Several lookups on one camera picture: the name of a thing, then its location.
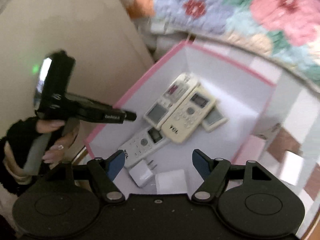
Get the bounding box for white cube charger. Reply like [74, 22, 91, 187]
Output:
[150, 170, 188, 194]

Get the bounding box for cream TCL remote control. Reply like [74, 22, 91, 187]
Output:
[161, 86, 216, 144]

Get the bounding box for pink cardboard box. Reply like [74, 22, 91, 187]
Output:
[86, 42, 275, 196]

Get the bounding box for left hand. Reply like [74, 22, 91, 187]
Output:
[36, 120, 80, 164]

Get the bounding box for white charger with prongs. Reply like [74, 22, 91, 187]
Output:
[129, 159, 157, 188]

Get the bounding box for small white display remote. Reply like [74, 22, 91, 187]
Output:
[201, 106, 228, 132]

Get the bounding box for white slim TCL remote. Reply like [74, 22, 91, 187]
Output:
[118, 127, 170, 168]

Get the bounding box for white power adapter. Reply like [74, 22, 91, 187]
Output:
[278, 151, 304, 186]

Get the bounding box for striped checkered rug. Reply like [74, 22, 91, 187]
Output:
[190, 37, 320, 238]

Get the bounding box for white remote maroon buttons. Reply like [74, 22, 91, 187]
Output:
[143, 73, 200, 131]

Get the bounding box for floral quilted bedspread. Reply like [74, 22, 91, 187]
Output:
[120, 0, 319, 91]

